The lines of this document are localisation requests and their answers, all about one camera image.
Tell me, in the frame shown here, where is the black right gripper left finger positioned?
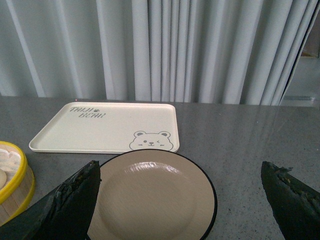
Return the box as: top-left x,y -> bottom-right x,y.
0,161 -> 101,240

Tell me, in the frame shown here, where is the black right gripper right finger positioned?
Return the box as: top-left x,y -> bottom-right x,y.
261,161 -> 320,240

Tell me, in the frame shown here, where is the tan plate with black rim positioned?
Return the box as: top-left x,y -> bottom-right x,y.
87,149 -> 217,240

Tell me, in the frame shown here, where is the cream bear tray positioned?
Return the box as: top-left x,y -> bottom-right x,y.
29,102 -> 180,154

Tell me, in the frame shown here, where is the yellow-rimmed bamboo steamer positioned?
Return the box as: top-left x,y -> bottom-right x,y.
0,141 -> 36,225

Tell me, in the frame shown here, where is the white steamer liner paper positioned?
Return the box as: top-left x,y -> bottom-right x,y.
0,149 -> 21,174

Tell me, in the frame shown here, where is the grey pleated curtain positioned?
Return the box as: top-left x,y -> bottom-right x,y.
0,0 -> 320,106

